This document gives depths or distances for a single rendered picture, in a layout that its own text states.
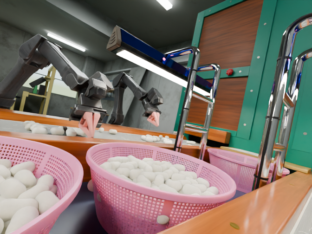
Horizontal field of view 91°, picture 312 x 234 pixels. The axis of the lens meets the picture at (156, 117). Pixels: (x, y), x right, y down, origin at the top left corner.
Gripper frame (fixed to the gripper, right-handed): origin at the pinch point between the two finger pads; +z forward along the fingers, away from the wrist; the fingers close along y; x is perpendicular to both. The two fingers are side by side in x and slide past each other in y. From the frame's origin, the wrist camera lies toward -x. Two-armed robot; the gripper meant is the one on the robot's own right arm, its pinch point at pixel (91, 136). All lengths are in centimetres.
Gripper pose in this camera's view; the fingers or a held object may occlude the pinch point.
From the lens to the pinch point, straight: 49.4
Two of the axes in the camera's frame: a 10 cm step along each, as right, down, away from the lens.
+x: -5.7, 6.7, 4.8
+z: 3.5, 7.3, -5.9
